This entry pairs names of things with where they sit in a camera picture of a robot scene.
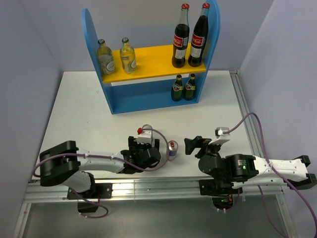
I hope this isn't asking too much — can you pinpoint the red bull can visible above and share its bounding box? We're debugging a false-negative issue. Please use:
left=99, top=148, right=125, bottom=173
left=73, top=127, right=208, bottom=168
left=142, top=124, right=153, bottom=132
left=168, top=140, right=178, bottom=161

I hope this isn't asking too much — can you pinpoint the clear water bottle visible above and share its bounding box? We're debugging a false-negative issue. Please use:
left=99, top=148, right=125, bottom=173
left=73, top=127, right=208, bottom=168
left=97, top=39, right=115, bottom=75
left=120, top=37, right=137, bottom=73

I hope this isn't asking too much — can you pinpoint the clear water bottle front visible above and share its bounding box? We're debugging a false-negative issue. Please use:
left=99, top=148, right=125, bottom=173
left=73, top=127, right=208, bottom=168
left=97, top=39, right=115, bottom=75

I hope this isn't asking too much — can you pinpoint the tall Coca-Cola bottle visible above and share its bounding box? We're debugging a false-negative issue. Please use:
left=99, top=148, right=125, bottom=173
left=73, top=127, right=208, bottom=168
left=188, top=2, right=210, bottom=67

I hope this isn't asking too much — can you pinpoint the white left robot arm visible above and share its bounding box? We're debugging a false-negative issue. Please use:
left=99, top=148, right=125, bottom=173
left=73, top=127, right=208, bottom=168
left=40, top=136, right=161, bottom=198

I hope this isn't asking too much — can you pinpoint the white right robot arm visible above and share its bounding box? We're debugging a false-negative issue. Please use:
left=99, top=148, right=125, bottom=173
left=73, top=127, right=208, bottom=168
left=184, top=134, right=317, bottom=196

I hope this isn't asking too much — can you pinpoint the blue and yellow shelf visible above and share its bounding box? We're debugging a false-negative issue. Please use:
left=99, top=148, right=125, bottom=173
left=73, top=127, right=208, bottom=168
left=82, top=0, right=221, bottom=114

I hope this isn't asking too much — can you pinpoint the green Perrier bottle right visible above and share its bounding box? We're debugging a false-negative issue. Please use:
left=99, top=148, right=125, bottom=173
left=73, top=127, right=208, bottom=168
left=183, top=73, right=196, bottom=101

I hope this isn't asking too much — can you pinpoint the green perrier bottle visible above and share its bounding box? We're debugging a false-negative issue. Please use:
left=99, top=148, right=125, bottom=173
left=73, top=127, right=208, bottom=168
left=171, top=74, right=183, bottom=102
left=183, top=73, right=196, bottom=101

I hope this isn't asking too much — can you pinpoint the green Perrier bottle left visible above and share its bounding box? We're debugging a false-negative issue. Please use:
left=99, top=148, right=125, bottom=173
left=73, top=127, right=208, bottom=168
left=171, top=74, right=183, bottom=102

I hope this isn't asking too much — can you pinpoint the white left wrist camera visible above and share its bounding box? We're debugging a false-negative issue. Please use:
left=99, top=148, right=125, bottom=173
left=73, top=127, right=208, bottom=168
left=137, top=127, right=153, bottom=145

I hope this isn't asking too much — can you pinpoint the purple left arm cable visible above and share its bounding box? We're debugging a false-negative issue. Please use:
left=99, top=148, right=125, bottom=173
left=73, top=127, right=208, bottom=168
left=33, top=127, right=170, bottom=219

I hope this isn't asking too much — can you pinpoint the aluminium frame rail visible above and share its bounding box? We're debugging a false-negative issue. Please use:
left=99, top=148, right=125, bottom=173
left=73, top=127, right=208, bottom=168
left=13, top=71, right=298, bottom=238

